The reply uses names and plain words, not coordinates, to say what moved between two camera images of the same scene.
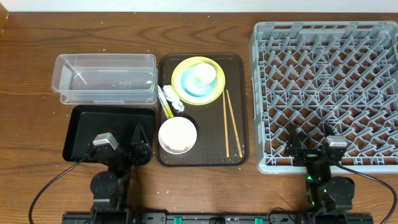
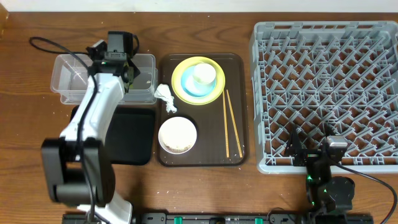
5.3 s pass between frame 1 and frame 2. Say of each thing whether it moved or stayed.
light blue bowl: stayed
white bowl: stayed
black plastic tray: stayed
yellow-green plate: stayed
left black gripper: moved
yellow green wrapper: moved
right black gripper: stayed
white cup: stayed
